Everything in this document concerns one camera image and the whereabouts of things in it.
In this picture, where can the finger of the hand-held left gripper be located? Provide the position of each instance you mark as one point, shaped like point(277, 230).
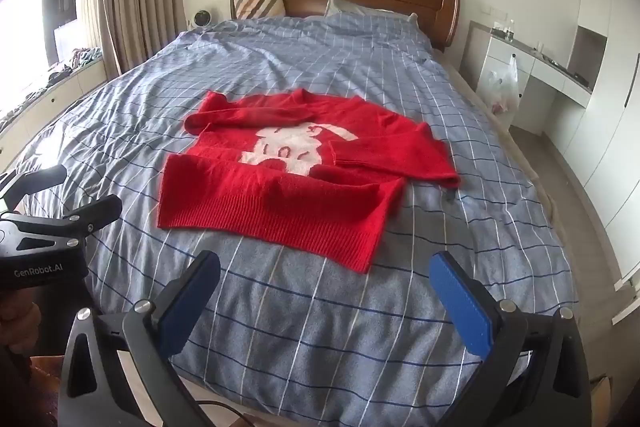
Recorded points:
point(42, 182)
point(97, 212)

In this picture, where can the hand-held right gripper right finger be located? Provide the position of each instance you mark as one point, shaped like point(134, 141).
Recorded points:
point(467, 307)

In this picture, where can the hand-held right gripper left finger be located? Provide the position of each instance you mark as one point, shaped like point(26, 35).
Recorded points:
point(187, 302)

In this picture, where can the red sweater with white print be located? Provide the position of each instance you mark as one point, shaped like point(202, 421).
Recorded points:
point(280, 207)

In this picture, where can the pile of clothes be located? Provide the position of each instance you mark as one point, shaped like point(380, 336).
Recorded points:
point(60, 69)

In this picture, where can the person's left hand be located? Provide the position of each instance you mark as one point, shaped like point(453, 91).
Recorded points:
point(19, 322)

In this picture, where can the blue checked duvet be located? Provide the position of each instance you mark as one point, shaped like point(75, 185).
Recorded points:
point(310, 332)

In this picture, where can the window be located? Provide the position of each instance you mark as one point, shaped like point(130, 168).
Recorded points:
point(25, 22)

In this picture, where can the white round device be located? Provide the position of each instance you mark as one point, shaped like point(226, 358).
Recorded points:
point(202, 18)

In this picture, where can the white plastic bag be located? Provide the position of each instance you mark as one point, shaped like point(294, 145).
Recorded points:
point(505, 87)

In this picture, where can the white desk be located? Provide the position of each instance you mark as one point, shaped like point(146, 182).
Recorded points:
point(540, 77)

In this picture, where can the striped cushion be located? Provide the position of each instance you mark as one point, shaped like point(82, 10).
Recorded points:
point(257, 2)

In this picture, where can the white wardrobe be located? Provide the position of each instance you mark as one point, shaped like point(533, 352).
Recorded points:
point(610, 82)

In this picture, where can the grey pillow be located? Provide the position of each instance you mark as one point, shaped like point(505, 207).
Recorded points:
point(365, 9)

